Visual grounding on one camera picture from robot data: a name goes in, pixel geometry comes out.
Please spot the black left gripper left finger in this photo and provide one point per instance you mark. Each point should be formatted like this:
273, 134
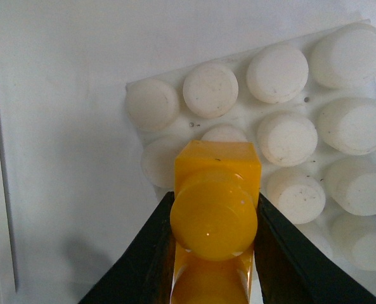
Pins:
143, 274

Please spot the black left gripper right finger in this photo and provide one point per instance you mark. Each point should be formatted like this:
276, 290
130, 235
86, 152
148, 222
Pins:
291, 269

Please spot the yellow two-stud block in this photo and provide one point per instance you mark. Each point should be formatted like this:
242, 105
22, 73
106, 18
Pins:
214, 221

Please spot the white studded base plate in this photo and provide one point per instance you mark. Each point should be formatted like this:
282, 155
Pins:
308, 105

